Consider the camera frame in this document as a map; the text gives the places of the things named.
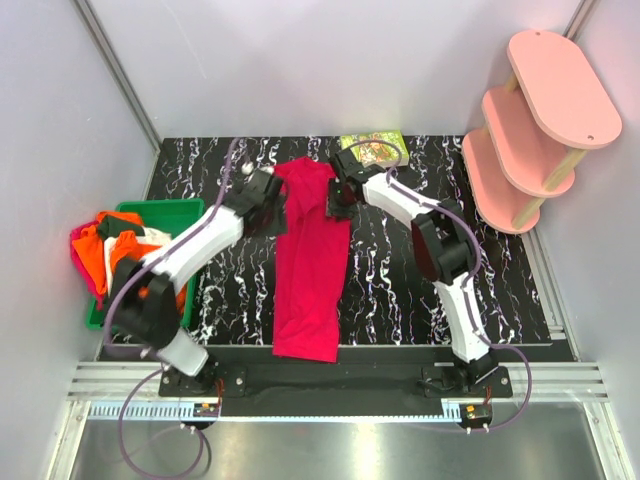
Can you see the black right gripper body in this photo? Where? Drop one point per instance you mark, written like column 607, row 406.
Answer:
column 338, row 205

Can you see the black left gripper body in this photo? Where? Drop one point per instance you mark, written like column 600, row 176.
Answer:
column 276, row 221

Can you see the crimson red t shirt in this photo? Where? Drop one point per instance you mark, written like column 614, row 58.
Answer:
column 310, row 266

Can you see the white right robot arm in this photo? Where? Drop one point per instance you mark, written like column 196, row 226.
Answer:
column 445, row 249

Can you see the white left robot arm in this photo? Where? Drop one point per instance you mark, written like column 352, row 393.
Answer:
column 143, row 303

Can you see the green paperback book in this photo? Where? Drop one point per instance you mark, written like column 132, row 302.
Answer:
column 385, row 148

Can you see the green plastic bin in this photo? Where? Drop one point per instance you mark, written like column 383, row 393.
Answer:
column 172, row 216

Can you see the dark green t shirt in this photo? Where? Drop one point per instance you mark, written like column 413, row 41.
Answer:
column 112, row 227

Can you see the orange t shirt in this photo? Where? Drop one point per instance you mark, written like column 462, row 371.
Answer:
column 98, row 246

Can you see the pink t shirt in bin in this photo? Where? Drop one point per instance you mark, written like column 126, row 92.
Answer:
column 87, row 255

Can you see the pink three tier shelf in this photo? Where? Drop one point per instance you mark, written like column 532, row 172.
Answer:
column 538, row 126

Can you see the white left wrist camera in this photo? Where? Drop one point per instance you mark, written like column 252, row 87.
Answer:
column 249, row 167

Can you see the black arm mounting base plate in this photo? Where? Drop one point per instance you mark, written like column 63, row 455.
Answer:
column 431, row 371

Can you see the aluminium frame rail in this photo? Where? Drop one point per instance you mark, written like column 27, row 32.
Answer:
column 104, row 46

